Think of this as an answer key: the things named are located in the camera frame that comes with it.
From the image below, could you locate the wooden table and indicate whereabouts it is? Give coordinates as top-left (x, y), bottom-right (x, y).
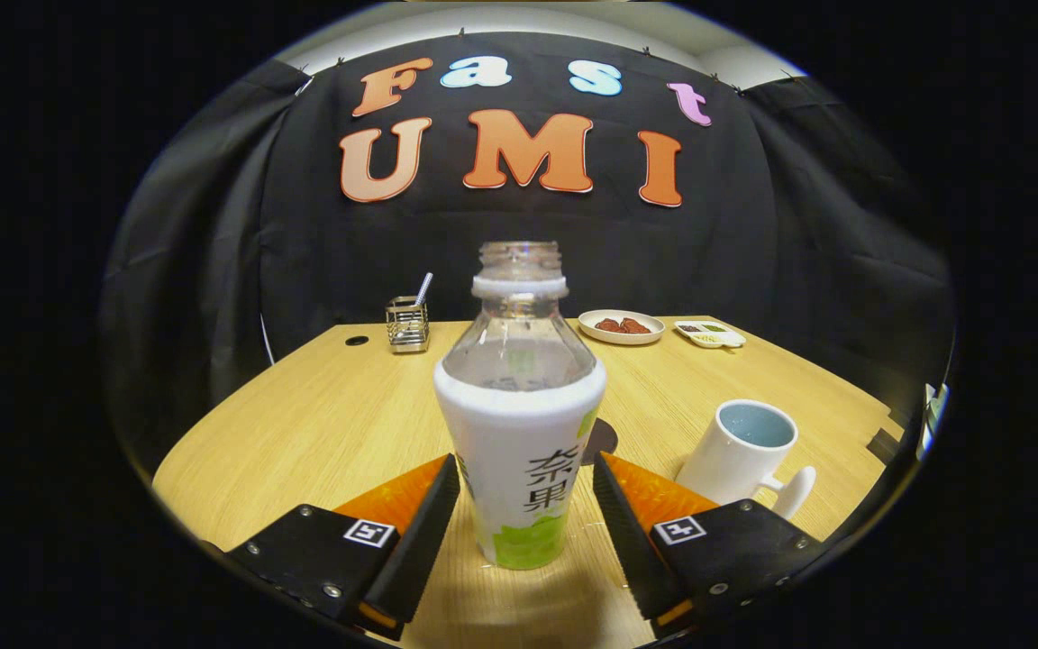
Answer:
top-left (151, 315), bottom-right (907, 649)

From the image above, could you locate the white cup with blue inside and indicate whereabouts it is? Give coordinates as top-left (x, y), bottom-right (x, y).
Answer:
top-left (677, 399), bottom-right (817, 521)

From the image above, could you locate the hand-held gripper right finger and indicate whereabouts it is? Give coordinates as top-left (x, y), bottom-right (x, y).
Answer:
top-left (592, 451), bottom-right (823, 639)

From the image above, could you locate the white green juice bottle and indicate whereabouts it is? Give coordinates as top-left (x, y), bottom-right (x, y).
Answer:
top-left (433, 241), bottom-right (607, 571)

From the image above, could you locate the white divided sauce dish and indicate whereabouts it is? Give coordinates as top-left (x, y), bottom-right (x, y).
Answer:
top-left (673, 320), bottom-right (747, 350)

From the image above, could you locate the metal wire utensil holder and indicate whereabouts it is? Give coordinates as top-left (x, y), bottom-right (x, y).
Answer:
top-left (385, 296), bottom-right (431, 353)

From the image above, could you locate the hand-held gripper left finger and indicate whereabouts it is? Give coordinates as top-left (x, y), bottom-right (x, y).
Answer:
top-left (226, 453), bottom-right (462, 642)

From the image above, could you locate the dark brown round coaster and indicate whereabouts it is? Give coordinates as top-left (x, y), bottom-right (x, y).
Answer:
top-left (580, 417), bottom-right (619, 466)

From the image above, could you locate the white plate with brown food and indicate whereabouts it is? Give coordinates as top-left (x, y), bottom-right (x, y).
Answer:
top-left (578, 310), bottom-right (666, 346)

